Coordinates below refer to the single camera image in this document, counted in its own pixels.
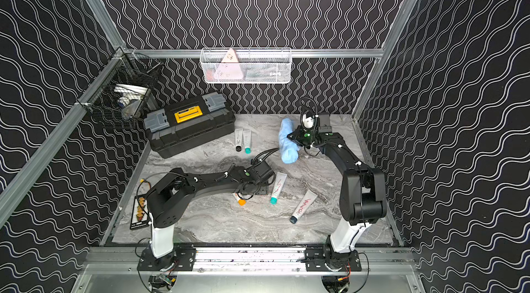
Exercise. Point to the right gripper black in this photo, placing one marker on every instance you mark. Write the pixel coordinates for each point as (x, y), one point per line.
(297, 137)

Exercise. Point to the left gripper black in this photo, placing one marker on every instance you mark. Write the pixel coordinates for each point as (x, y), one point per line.
(263, 171)

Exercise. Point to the white tube teal cap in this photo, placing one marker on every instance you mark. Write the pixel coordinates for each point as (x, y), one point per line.
(277, 187)

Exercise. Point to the blue microfiber cloth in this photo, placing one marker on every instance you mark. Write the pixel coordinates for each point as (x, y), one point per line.
(288, 149)

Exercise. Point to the white tube black cap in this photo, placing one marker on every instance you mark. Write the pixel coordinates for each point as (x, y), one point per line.
(238, 139)

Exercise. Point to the white tube green cap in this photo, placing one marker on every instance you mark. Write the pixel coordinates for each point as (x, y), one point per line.
(247, 141)

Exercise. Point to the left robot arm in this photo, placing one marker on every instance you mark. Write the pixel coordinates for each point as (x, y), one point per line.
(169, 198)

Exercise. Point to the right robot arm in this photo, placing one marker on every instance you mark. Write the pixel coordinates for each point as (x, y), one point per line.
(362, 194)

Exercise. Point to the white tube orange cap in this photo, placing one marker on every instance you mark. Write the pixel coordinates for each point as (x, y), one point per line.
(239, 200)

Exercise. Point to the white tube dark blue cap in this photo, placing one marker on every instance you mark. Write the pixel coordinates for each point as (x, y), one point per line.
(305, 202)

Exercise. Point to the black toolbox yellow latch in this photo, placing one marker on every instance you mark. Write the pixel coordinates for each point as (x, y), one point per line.
(185, 125)

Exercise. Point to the pink triangle item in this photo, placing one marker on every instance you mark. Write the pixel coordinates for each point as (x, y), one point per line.
(229, 69)

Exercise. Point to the black battery pack card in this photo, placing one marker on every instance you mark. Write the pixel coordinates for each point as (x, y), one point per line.
(140, 213)

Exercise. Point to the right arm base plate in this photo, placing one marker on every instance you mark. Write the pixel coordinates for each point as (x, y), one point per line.
(325, 259)

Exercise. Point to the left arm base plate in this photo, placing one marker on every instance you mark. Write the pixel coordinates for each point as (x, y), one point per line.
(180, 259)

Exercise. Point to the clear wall basket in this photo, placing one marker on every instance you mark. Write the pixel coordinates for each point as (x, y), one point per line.
(259, 65)

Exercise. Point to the black wire basket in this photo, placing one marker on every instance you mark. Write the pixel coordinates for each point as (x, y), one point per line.
(127, 94)

